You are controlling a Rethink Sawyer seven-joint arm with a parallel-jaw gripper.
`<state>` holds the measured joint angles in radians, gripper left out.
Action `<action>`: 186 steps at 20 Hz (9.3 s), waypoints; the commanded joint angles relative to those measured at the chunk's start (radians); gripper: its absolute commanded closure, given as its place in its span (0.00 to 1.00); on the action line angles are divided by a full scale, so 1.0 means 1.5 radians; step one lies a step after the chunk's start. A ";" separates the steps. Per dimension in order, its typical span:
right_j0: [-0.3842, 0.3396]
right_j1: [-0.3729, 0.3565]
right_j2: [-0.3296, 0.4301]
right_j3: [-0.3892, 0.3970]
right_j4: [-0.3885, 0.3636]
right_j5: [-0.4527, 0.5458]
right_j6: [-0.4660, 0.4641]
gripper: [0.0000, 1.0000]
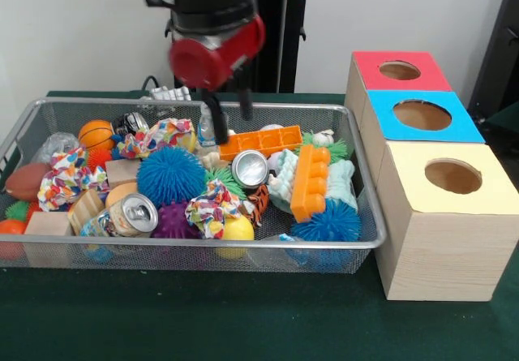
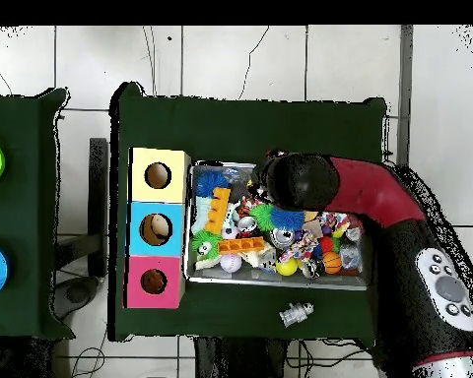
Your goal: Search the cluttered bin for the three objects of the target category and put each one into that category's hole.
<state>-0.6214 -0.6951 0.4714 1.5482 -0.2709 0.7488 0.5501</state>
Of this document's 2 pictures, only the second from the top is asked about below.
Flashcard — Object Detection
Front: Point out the blue spiky rubber ball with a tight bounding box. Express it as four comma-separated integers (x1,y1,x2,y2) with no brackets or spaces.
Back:
269,208,305,231
194,169,231,198

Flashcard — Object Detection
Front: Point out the cream plush toy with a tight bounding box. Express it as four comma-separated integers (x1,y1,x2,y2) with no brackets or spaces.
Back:
194,245,277,273

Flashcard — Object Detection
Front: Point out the colourful dotted cloth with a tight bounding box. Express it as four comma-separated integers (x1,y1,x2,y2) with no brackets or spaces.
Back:
318,211,364,237

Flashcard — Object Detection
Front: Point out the silver robot figure toy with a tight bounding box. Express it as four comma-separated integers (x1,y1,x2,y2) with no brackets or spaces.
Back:
278,301,315,328

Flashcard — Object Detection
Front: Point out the wooden box with three holes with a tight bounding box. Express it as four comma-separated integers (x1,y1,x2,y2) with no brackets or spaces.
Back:
123,147,192,310

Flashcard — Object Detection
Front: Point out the shallow clear mesh bin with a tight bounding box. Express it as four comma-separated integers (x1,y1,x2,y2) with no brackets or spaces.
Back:
182,160,373,291

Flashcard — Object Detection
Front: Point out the light blue knitted cloth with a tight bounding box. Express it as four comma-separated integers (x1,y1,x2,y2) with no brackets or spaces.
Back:
191,196,239,235

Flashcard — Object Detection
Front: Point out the green fuzzy ball with eye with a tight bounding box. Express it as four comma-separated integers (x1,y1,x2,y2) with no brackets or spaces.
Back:
190,229,224,261

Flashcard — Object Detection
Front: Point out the small orange basketball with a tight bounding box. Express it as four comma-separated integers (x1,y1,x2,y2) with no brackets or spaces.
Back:
321,251,343,276

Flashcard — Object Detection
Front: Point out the black upright panel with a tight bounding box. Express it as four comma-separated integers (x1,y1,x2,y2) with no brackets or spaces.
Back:
88,137,109,277

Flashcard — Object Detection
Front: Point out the grey floor stand base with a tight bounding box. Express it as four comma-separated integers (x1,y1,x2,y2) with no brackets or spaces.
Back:
53,233,103,321

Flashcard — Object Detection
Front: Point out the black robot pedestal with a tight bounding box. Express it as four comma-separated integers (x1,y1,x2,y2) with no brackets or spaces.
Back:
194,336,289,378

